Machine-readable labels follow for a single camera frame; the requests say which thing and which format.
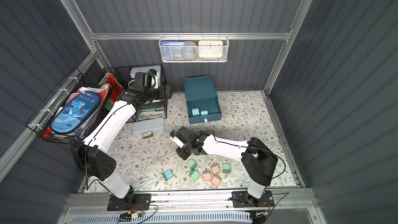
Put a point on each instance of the green plug right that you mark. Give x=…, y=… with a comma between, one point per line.
x=226, y=168

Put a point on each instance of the red patterned bag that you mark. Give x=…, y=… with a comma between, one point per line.
x=115, y=89

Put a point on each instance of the green plug lower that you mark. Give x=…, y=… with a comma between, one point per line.
x=194, y=174

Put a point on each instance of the pink plug top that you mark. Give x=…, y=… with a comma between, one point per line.
x=215, y=169

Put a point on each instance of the pink plug left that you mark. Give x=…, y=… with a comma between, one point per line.
x=206, y=175

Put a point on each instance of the teal plug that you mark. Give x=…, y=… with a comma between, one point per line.
x=204, y=112
x=195, y=111
x=167, y=175

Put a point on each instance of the light blue flat case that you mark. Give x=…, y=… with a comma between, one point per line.
x=152, y=125

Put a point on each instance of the blue book in basket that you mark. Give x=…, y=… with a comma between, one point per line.
x=171, y=49

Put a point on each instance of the black wire side basket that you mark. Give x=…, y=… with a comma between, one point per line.
x=77, y=82

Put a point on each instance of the teal drawer cabinet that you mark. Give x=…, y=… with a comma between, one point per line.
x=200, y=92

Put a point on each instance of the pink plug bottom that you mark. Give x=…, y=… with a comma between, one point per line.
x=216, y=180

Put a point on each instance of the pink plug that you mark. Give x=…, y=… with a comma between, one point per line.
x=206, y=175
x=215, y=169
x=216, y=180

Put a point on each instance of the green plug upper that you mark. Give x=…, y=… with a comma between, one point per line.
x=191, y=164

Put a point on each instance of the grey plastic box lid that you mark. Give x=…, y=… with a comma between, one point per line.
x=145, y=69

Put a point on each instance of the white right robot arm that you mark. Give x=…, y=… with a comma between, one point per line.
x=258, y=160

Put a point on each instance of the green plug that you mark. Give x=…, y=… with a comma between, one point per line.
x=194, y=174
x=191, y=164
x=226, y=168

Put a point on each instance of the black wire floor crate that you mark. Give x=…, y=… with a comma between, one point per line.
x=145, y=109

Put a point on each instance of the grey tape roll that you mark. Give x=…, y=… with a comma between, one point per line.
x=189, y=50

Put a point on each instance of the blue dinosaur pencil case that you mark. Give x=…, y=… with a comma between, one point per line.
x=75, y=113

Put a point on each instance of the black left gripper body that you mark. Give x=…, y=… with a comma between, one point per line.
x=166, y=92

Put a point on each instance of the yellow alarm clock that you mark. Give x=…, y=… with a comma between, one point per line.
x=210, y=49

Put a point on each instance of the white wire wall basket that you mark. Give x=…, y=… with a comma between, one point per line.
x=223, y=59

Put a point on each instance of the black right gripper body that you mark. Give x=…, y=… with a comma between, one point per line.
x=183, y=153

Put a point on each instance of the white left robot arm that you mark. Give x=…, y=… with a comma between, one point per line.
x=91, y=155

